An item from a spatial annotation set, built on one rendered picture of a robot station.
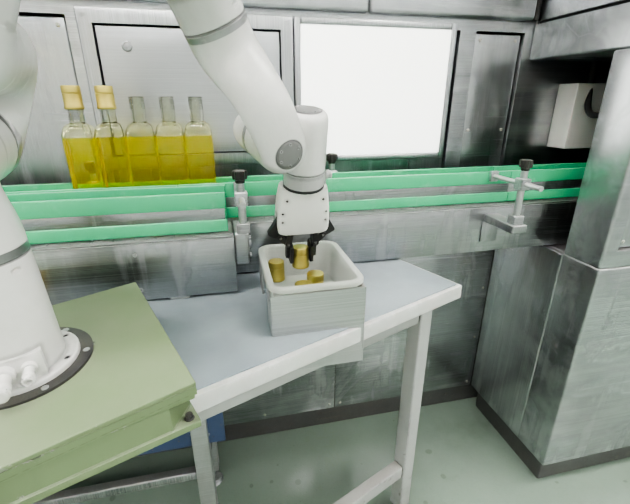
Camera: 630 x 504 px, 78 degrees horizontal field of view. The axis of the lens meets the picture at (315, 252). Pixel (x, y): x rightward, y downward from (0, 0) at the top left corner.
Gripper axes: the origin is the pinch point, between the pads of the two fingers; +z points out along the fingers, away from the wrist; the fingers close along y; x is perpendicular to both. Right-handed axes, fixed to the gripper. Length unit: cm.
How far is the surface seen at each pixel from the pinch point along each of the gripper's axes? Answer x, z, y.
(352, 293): 15.9, -1.5, -5.9
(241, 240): -3.2, -1.7, 11.6
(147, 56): -40, -29, 28
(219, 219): -6.4, -5.1, 15.6
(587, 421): 22, 56, -84
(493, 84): -40, -23, -65
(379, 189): -15.1, -4.9, -22.6
